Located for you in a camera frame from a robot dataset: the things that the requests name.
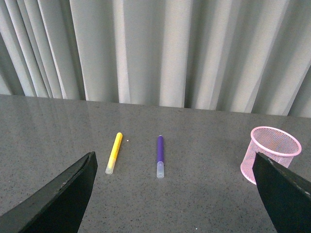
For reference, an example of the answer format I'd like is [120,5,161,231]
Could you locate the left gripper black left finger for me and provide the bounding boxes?
[0,152,98,233]

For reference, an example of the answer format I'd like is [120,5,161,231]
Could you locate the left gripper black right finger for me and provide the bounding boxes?
[252,152,311,233]

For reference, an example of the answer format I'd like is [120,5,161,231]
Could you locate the purple highlighter pen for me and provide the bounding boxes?
[156,135,165,179]

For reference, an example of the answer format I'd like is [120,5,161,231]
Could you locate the pink mesh cup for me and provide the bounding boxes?
[240,126,302,184]

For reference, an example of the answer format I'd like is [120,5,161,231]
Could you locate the yellow highlighter pen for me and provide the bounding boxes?
[105,132,123,175]

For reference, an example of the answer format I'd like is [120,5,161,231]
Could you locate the grey pleated curtain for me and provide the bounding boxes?
[0,0,311,117]

